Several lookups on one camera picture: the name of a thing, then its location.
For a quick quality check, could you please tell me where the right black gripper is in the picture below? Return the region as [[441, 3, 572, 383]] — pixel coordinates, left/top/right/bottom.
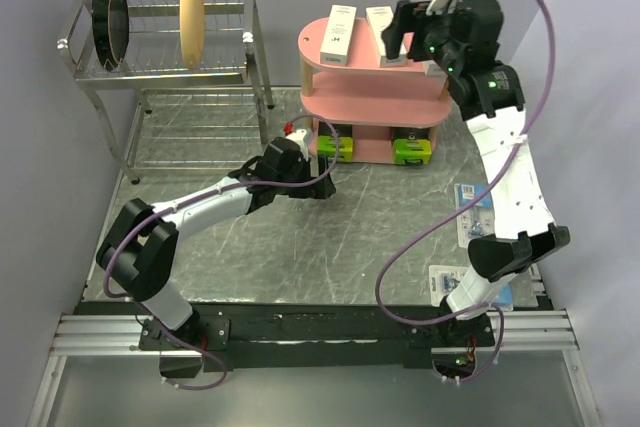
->
[[379, 0, 462, 76]]

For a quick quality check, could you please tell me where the white slim box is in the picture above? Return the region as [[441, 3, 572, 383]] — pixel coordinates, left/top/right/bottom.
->
[[320, 5, 357, 66], [422, 60, 446, 78], [366, 6, 407, 68]]

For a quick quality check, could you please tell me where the pink three-tier shelf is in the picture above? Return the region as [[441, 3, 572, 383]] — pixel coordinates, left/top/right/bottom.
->
[[298, 18, 452, 164]]

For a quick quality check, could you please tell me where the blue razor blister pack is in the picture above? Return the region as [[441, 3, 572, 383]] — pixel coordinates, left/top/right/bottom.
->
[[454, 183, 495, 249], [429, 265, 514, 311]]

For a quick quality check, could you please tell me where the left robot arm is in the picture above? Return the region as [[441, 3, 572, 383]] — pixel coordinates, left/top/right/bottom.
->
[[96, 129, 336, 349]]

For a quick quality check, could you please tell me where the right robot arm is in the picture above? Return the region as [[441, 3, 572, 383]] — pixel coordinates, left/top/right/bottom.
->
[[382, 0, 570, 345]]

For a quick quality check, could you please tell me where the metal dish rack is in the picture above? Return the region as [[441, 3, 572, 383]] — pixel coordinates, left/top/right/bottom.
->
[[57, 0, 275, 184]]

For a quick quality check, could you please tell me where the beige wooden plate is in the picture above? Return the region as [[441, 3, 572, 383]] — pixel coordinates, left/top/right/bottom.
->
[[179, 0, 206, 69]]

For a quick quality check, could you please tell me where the black plate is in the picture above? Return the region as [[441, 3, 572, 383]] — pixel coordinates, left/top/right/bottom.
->
[[91, 0, 130, 72]]

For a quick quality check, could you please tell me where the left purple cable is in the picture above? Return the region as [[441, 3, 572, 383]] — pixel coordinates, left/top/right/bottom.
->
[[102, 114, 342, 392]]

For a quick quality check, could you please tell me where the purple cable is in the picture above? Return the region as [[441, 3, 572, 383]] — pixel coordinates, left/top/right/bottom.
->
[[102, 114, 342, 392], [374, 0, 557, 391]]

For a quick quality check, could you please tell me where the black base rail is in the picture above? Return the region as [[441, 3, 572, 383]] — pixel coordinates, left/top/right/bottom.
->
[[137, 296, 501, 378]]

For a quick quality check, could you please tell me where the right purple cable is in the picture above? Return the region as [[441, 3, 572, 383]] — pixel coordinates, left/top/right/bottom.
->
[[374, 0, 557, 391]]

